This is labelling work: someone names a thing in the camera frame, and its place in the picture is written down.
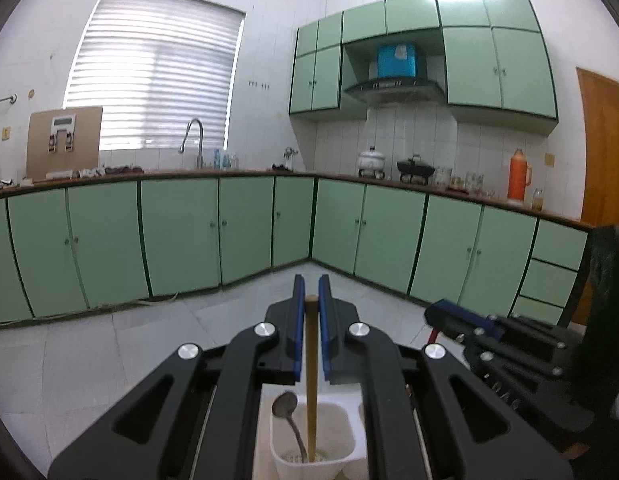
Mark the metal kitchen faucet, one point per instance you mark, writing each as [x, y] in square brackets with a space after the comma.
[199, 135]

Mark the metal spoon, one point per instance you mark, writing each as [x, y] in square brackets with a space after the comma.
[284, 404]

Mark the orange thermos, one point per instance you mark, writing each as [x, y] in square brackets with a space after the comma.
[518, 180]

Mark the green kitchen cabinets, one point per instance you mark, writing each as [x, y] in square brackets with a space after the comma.
[489, 65]
[179, 235]

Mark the small glass jar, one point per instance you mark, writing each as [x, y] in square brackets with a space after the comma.
[538, 201]

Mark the blue box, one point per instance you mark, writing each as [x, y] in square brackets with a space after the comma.
[397, 60]

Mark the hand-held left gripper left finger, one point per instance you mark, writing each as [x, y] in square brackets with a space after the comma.
[300, 330]

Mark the group of glass jars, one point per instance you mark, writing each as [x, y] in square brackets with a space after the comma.
[464, 181]

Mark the green lower kitchen cabinets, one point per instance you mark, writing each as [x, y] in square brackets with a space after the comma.
[179, 235]

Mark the brown wooden door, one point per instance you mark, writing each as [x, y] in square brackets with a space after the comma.
[607, 160]

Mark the small metal tap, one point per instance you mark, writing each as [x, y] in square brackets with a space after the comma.
[291, 157]

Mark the green upper kitchen cabinets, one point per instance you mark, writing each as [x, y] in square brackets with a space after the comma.
[489, 65]

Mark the black range hood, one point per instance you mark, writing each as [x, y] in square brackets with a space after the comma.
[394, 91]

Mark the white cooking pot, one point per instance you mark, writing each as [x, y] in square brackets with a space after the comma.
[373, 161]

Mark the brown wooden chopstick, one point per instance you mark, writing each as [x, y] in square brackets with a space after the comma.
[312, 385]

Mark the white utensil holder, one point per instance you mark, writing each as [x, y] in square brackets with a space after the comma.
[334, 430]

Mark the white window blind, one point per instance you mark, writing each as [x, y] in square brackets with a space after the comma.
[154, 70]

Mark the bottles beside faucet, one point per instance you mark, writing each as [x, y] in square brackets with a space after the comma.
[223, 160]

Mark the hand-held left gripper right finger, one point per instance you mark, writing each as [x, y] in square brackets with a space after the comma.
[323, 330]

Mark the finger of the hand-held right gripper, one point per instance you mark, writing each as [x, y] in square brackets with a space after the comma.
[514, 362]
[449, 314]

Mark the metal towel rail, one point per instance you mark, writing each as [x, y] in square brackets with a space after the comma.
[1, 100]

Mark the black wok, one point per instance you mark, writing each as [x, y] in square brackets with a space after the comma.
[415, 166]

